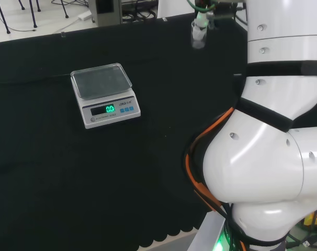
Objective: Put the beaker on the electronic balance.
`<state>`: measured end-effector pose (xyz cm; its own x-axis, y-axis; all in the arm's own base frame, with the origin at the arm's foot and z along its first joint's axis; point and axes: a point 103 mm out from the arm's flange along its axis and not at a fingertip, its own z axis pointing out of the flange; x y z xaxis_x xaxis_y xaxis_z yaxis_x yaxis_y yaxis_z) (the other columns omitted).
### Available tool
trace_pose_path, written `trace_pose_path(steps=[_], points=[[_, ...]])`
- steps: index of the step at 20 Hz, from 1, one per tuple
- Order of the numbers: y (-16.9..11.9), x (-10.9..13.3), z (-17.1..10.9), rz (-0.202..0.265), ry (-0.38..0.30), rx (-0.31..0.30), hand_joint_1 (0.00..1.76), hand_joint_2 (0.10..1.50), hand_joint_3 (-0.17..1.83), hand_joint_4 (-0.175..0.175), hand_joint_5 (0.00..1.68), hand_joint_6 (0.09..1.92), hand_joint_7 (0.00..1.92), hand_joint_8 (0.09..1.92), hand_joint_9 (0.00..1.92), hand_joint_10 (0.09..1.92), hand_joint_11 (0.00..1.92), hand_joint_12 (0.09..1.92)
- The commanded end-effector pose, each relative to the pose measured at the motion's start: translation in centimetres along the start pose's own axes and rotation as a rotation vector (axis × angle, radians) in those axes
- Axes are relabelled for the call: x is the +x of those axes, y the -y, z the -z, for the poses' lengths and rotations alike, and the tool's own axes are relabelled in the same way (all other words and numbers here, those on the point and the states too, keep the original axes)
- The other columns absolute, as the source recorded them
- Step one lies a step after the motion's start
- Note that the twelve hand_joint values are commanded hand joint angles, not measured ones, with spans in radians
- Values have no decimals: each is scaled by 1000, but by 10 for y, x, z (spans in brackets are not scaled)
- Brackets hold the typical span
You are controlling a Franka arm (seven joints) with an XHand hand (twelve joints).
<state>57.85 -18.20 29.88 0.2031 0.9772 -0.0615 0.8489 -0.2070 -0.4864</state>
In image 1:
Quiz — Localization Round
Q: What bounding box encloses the pale board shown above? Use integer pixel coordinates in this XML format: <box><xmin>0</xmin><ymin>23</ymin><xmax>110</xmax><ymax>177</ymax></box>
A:
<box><xmin>157</xmin><ymin>0</ymin><xmax>199</xmax><ymax>20</ymax></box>

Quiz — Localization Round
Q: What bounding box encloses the orange cable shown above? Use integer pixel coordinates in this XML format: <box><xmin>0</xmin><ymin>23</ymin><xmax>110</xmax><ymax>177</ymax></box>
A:
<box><xmin>185</xmin><ymin>107</ymin><xmax>237</xmax><ymax>212</ymax></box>

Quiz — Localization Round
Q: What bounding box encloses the yellow stop button box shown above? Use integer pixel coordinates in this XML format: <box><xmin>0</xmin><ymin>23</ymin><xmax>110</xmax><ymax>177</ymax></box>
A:
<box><xmin>303</xmin><ymin>205</ymin><xmax>317</xmax><ymax>232</ymax></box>

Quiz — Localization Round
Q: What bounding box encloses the black bench cloth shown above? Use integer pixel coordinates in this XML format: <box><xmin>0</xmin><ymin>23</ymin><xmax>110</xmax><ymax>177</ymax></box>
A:
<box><xmin>0</xmin><ymin>12</ymin><xmax>250</xmax><ymax>251</ymax></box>

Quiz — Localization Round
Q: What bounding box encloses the black tripod leg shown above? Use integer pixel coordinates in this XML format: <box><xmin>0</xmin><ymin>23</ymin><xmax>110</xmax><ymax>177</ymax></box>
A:
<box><xmin>61</xmin><ymin>0</ymin><xmax>70</xmax><ymax>19</ymax></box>
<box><xmin>0</xmin><ymin>0</ymin><xmax>12</xmax><ymax>34</ymax></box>
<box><xmin>28</xmin><ymin>0</ymin><xmax>42</xmax><ymax>28</ymax></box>

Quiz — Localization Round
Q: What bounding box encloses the electronic balance with steel pan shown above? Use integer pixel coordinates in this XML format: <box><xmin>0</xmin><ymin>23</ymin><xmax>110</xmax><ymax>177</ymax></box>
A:
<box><xmin>70</xmin><ymin>62</ymin><xmax>142</xmax><ymax>130</ymax></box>

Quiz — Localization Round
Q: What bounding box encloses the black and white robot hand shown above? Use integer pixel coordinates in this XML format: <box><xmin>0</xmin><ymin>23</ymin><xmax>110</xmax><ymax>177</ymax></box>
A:
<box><xmin>194</xmin><ymin>0</ymin><xmax>243</xmax><ymax>40</ymax></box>

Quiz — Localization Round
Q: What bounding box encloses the grey metal cabinet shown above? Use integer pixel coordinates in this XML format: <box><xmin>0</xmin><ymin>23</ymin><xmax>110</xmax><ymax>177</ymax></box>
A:
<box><xmin>91</xmin><ymin>0</ymin><xmax>123</xmax><ymax>27</ymax></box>

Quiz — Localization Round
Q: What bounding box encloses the green cable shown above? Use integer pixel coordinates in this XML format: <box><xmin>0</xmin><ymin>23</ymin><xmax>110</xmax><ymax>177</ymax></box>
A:
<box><xmin>187</xmin><ymin>0</ymin><xmax>220</xmax><ymax>13</ymax></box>

